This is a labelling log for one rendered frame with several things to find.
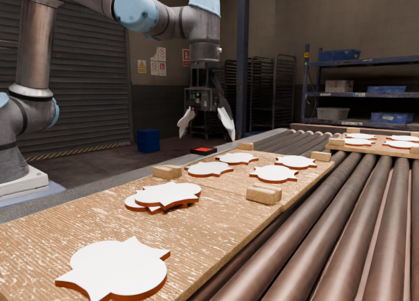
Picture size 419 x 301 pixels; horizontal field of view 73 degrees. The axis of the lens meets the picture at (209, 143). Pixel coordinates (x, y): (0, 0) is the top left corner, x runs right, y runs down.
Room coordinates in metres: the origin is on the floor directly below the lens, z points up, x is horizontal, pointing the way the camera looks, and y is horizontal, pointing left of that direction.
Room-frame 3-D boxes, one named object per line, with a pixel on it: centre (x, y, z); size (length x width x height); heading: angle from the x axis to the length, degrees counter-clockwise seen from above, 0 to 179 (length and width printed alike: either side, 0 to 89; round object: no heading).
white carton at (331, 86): (4.94, -2.22, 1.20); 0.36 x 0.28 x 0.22; 36
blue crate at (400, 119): (4.39, -2.83, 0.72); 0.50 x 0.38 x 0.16; 41
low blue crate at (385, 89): (4.43, -2.71, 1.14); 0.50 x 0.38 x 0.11; 57
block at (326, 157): (0.86, -0.35, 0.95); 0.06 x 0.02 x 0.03; 54
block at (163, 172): (0.69, 0.12, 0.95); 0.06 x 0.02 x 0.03; 55
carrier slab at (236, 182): (0.79, -0.12, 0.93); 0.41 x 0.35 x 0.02; 144
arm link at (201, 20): (0.74, 0.01, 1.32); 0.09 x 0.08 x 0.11; 75
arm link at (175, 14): (0.75, 0.11, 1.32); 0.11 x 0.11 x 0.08; 75
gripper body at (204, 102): (0.73, 0.01, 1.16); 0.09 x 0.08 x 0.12; 162
